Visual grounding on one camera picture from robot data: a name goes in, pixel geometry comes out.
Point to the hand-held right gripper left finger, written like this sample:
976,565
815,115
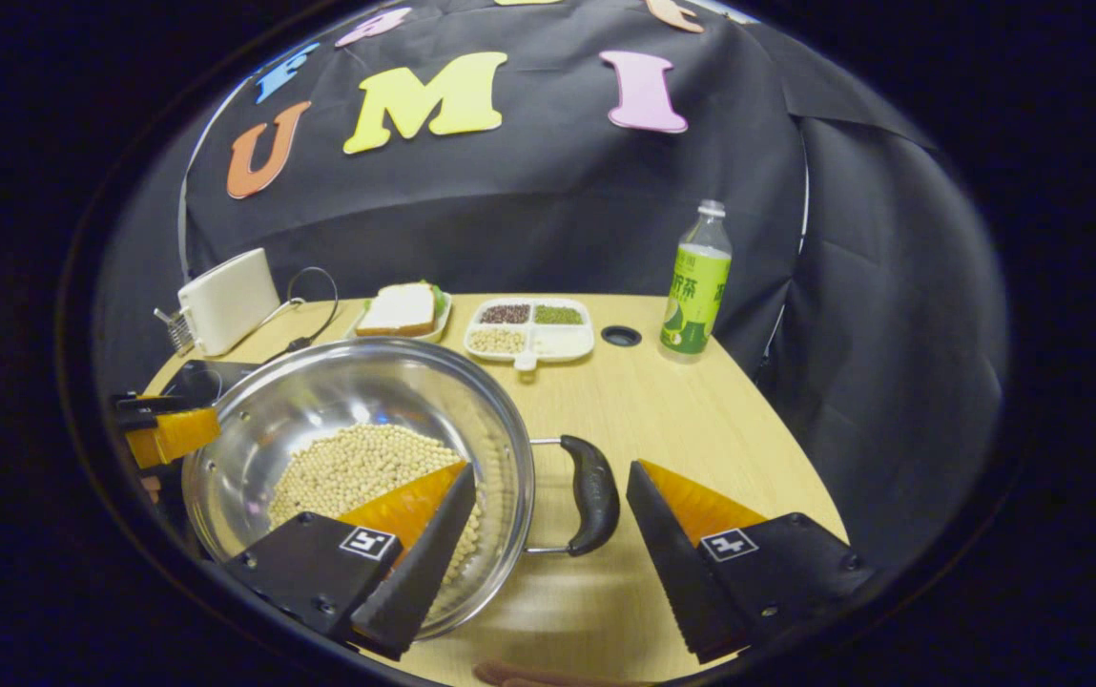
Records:
423,582

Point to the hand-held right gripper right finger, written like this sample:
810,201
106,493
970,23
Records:
672,572

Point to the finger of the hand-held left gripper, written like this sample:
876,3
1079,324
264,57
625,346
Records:
175,434

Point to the black induction cooktop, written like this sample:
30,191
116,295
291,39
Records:
195,380

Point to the stainless steel pot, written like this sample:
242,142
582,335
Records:
366,391

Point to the pile of soybeans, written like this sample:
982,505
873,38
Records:
357,468

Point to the white toaster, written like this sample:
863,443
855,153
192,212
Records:
228,301

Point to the black table grommet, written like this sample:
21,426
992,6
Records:
621,336

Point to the sandwich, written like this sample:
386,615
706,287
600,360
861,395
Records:
397,310

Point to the white divided bean tray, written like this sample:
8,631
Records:
562,341

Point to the white sandwich plate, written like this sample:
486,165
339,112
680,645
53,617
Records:
443,322

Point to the green drink bottle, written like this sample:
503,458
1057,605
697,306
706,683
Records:
695,296

